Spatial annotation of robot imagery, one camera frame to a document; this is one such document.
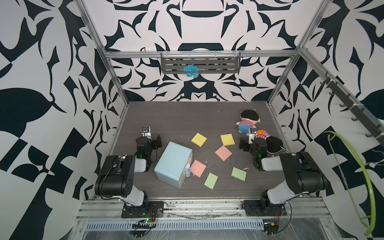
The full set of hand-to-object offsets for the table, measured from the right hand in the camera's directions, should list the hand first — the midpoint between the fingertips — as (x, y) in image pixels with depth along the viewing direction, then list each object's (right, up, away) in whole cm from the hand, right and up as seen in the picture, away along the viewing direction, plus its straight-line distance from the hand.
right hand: (249, 135), depth 95 cm
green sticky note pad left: (-25, -24, -12) cm, 37 cm away
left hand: (-62, +1, -2) cm, 62 cm away
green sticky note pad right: (-9, -21, -10) cm, 25 cm away
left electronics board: (-58, -40, -23) cm, 74 cm away
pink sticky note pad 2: (-33, -18, -7) cm, 38 cm away
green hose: (+28, -30, -41) cm, 58 cm away
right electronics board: (+1, -41, -24) cm, 47 cm away
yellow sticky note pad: (-31, -3, +4) cm, 32 cm away
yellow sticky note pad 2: (-13, -3, +4) cm, 14 cm away
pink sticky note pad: (-17, -11, -1) cm, 20 cm away
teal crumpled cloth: (-36, +39, -4) cm, 54 cm away
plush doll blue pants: (+2, +10, +6) cm, 12 cm away
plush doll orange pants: (+8, +1, -1) cm, 8 cm away
